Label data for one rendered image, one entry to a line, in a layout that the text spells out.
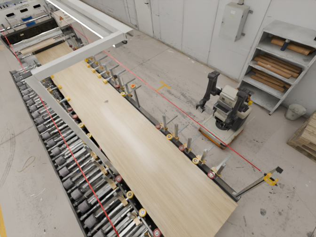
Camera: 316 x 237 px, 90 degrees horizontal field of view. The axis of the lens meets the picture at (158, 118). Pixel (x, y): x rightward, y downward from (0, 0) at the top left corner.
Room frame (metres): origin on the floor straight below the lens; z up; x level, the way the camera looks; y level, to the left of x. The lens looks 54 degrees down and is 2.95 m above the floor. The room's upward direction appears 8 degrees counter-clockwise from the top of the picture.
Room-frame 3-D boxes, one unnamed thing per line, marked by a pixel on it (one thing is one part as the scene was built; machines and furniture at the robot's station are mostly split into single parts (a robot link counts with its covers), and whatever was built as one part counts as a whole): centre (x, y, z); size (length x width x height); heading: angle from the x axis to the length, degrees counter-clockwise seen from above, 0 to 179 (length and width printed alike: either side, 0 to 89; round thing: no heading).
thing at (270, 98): (2.33, -2.36, 0.78); 0.90 x 0.45 x 1.55; 35
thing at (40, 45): (4.24, 2.55, 1.05); 1.43 x 0.12 x 0.12; 125
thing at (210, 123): (1.61, -1.24, 0.16); 0.67 x 0.64 x 0.25; 125
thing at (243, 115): (1.66, -1.32, 0.59); 0.55 x 0.34 x 0.83; 35
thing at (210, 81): (1.53, -0.74, 1.41); 0.11 x 0.06 x 0.43; 34
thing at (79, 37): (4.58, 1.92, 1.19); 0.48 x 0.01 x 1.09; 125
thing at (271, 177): (0.28, -0.81, 1.20); 0.15 x 0.12 x 1.00; 35
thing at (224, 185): (2.36, 0.59, 0.67); 5.11 x 0.08 x 0.10; 35
